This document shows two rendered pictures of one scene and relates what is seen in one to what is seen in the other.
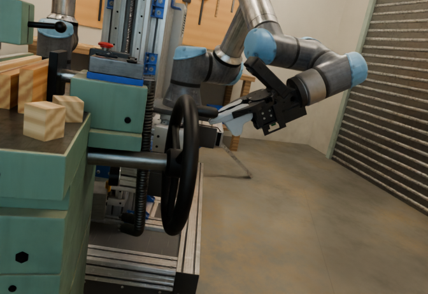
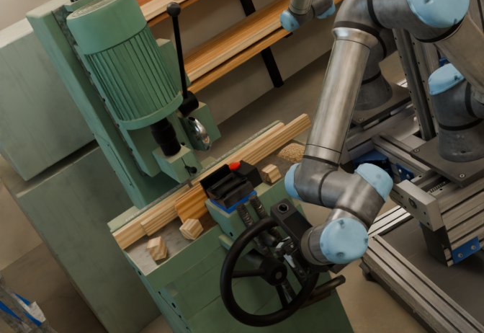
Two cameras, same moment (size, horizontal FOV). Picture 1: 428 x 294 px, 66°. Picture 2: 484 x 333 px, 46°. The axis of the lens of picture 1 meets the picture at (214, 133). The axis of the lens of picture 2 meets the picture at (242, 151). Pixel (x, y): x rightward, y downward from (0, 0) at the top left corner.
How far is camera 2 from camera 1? 1.38 m
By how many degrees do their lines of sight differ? 79
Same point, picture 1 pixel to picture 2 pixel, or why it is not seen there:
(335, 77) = (313, 249)
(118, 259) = (433, 305)
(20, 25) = (176, 174)
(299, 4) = not seen: outside the picture
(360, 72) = (329, 254)
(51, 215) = (171, 292)
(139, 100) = (229, 223)
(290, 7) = not seen: outside the picture
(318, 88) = (307, 254)
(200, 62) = (451, 99)
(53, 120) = (153, 251)
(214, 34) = not seen: outside the picture
